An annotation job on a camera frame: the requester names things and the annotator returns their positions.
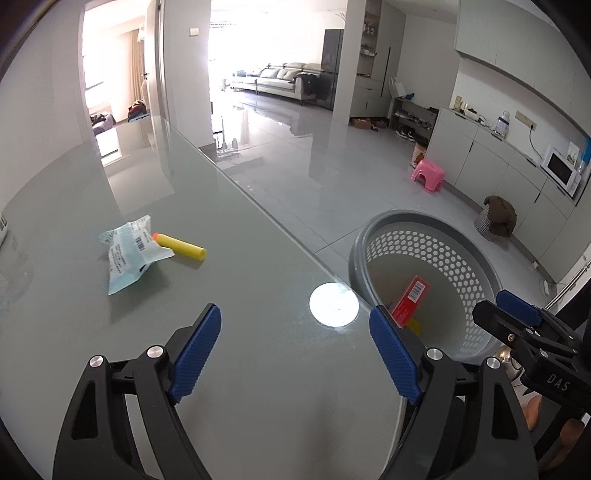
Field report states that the blue white plastic packet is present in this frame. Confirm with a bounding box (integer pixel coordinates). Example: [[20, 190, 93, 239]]
[[98, 215, 176, 296]]

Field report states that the grey perforated basket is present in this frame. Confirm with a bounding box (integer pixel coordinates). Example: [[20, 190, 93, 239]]
[[348, 210, 515, 365]]

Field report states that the white shelf cabinet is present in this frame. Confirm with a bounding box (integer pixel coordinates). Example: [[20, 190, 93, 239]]
[[349, 0, 407, 118]]

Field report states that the white low cabinet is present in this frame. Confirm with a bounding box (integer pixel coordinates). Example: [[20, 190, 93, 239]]
[[425, 107, 578, 282]]

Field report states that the brown jacket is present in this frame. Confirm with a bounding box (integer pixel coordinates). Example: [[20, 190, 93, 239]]
[[482, 195, 518, 237]]

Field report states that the dark jacket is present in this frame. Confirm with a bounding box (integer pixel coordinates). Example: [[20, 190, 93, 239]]
[[295, 74, 319, 104]]

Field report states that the grey sofa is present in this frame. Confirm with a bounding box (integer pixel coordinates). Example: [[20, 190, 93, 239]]
[[231, 62, 324, 100]]

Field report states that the long toothpaste box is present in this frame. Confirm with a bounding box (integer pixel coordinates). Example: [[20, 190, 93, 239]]
[[390, 276, 431, 326]]

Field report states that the beige curtain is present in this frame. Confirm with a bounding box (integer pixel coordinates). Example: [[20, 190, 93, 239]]
[[128, 28, 146, 109]]

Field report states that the shoe rack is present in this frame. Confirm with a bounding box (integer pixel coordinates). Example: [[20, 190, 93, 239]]
[[388, 97, 439, 141]]

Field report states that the white microwave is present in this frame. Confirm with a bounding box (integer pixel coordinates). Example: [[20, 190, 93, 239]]
[[540, 147, 581, 195]]

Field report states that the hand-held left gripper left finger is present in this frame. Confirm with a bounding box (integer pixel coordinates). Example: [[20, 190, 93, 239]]
[[52, 302, 222, 480]]

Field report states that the pink plastic stool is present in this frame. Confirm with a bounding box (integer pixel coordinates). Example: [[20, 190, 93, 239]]
[[411, 159, 446, 193]]

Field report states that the checked laundry basket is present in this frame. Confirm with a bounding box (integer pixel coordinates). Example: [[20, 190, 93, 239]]
[[473, 208, 497, 241]]

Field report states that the yellow foam tube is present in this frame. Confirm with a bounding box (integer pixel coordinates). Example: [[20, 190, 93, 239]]
[[151, 232, 206, 263]]

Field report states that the white wall cabinet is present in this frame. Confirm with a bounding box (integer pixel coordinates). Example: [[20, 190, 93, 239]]
[[454, 0, 591, 139]]

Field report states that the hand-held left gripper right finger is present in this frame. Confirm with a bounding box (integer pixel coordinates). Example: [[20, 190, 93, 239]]
[[368, 305, 540, 480]]

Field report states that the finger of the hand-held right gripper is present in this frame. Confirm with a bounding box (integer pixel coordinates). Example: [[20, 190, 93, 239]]
[[496, 290, 543, 326], [472, 300, 539, 348]]

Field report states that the dark refrigerator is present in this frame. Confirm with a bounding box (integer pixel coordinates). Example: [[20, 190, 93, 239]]
[[322, 28, 345, 112]]

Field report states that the person's right hand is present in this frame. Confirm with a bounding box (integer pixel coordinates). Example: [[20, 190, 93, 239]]
[[523, 394, 585, 462]]

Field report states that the white door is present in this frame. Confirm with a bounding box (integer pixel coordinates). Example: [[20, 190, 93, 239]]
[[152, 0, 169, 134]]

